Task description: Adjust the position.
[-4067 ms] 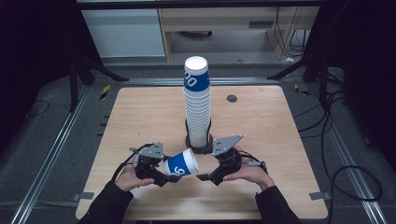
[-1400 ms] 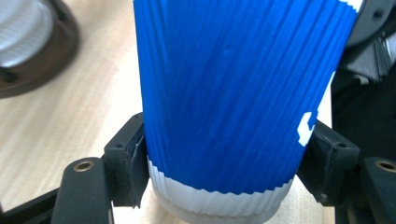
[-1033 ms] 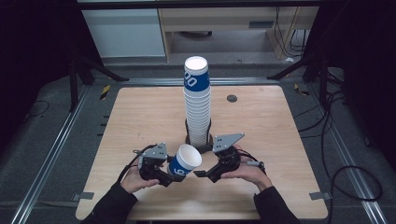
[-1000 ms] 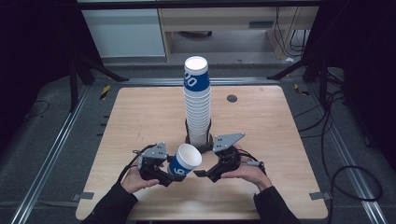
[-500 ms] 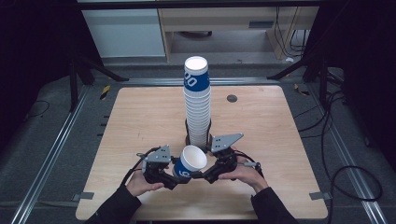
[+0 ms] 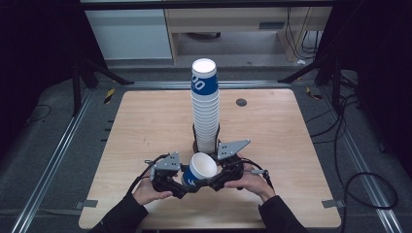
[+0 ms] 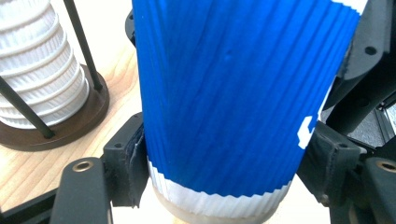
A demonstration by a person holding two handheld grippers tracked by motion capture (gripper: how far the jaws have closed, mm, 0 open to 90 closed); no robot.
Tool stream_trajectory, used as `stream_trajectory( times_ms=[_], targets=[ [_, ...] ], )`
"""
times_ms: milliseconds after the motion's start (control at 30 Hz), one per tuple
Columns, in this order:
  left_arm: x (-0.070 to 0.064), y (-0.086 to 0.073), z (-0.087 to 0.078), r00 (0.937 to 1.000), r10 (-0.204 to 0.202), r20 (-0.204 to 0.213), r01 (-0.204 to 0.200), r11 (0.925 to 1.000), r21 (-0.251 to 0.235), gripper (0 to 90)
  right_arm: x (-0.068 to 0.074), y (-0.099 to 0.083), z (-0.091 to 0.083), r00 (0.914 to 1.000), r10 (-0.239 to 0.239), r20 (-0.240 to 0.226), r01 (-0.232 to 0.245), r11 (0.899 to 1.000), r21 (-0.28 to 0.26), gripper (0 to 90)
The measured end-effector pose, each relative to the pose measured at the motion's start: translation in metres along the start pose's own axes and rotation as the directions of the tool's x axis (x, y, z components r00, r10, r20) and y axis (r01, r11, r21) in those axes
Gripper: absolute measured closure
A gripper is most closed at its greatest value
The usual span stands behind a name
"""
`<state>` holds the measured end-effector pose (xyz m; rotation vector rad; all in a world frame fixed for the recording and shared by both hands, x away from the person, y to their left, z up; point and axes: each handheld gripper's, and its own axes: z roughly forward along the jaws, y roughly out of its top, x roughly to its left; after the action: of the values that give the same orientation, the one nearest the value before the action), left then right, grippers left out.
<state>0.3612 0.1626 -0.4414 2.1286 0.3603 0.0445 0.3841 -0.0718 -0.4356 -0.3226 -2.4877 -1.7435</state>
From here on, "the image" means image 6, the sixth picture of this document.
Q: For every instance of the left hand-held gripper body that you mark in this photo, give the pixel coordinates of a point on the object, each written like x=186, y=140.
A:
x=163, y=179

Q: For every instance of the black metal stand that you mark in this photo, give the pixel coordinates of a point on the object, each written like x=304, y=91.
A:
x=335, y=81
x=77, y=87

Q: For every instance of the grey table bracket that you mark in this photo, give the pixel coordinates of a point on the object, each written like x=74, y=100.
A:
x=86, y=204
x=333, y=204

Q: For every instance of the person's right hand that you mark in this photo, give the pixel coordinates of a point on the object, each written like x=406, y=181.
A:
x=252, y=184

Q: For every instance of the aluminium floor rail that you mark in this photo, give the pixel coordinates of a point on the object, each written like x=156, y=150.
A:
x=51, y=165
x=359, y=161
x=155, y=84

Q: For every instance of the light wooden desk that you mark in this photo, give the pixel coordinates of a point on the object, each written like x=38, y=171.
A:
x=226, y=19

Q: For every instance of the yellow black tape strip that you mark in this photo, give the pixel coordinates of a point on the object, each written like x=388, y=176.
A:
x=313, y=94
x=109, y=95

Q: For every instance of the blue white paper cup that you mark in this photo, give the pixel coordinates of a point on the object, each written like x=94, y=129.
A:
x=202, y=166

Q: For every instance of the round black table grommet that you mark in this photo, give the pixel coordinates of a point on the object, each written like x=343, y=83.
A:
x=241, y=102

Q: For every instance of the stack of paper cups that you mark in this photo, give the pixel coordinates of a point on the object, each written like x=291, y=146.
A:
x=205, y=113

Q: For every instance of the black cup holder stand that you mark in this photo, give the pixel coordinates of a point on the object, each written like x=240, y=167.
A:
x=194, y=136

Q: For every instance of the person's left hand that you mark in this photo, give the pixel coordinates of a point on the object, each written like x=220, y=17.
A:
x=147, y=192

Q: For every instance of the white cabinet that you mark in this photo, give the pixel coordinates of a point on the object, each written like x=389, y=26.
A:
x=129, y=34

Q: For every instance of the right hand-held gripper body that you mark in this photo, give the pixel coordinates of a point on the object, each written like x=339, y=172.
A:
x=231, y=168

